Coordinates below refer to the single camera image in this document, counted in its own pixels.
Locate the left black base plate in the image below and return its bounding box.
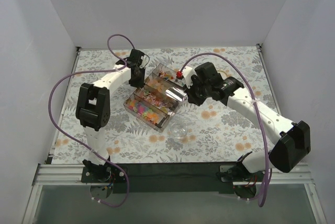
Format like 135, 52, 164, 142
81, 160, 126, 183

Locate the floral patterned table mat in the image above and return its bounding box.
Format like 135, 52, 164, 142
52, 47, 276, 164

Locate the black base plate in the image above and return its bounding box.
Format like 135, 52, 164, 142
81, 160, 126, 183
216, 165, 265, 199

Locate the silver metal scoop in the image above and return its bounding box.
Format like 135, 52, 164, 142
165, 87, 187, 102

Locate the round wooden jar lid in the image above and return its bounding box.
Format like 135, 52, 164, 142
217, 70, 228, 79

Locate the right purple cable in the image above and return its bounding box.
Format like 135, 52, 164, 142
180, 52, 273, 208

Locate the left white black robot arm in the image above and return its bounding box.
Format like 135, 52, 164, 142
76, 49, 150, 182

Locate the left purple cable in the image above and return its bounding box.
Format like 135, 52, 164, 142
48, 34, 130, 207

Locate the clear compartment candy box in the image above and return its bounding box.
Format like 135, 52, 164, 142
124, 64, 182, 132

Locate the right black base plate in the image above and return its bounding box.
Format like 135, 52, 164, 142
216, 165, 265, 199

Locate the purple cable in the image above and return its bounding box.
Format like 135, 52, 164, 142
48, 34, 130, 207
180, 52, 273, 208

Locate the aluminium frame rail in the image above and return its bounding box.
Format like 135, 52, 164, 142
23, 162, 327, 223

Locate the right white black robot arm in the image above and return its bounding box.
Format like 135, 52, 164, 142
176, 62, 311, 181

